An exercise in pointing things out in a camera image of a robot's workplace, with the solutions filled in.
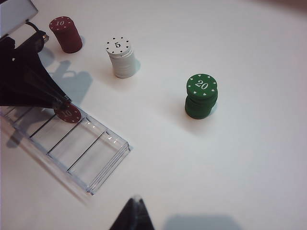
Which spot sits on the white poker chip stack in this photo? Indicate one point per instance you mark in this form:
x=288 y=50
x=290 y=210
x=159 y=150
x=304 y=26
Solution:
x=122 y=60

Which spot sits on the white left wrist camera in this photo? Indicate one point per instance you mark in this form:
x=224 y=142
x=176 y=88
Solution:
x=14 y=16

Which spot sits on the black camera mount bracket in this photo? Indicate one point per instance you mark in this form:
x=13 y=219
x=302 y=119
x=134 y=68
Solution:
x=33 y=44

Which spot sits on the red ten poker chip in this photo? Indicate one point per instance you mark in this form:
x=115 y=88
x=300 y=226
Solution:
x=69 y=116

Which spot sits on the clear plastic chip tray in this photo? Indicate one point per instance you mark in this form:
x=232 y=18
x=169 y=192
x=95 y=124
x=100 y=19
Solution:
x=79 y=148

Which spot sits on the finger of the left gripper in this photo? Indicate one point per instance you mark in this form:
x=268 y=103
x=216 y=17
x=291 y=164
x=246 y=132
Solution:
x=24 y=93
x=40 y=69

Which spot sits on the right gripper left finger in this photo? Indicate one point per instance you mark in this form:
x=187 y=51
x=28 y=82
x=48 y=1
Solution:
x=127 y=218

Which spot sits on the red poker chip stack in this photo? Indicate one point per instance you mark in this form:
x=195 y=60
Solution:
x=68 y=38

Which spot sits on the green poker chip stack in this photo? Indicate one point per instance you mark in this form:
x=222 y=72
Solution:
x=200 y=95

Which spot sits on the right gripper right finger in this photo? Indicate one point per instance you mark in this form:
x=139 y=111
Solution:
x=144 y=218

